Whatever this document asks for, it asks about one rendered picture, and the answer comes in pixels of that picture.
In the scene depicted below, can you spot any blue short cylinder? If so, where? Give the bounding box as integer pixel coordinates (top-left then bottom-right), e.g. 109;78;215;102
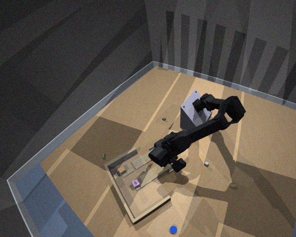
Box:
170;226;177;234

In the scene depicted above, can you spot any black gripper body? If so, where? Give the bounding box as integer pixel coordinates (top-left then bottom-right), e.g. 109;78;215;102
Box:
154;139;186;172

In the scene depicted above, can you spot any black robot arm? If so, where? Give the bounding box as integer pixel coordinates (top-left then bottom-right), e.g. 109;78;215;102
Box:
148;93;246;167

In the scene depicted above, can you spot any tan strip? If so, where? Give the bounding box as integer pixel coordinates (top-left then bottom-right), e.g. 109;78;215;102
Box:
151;163;173;177

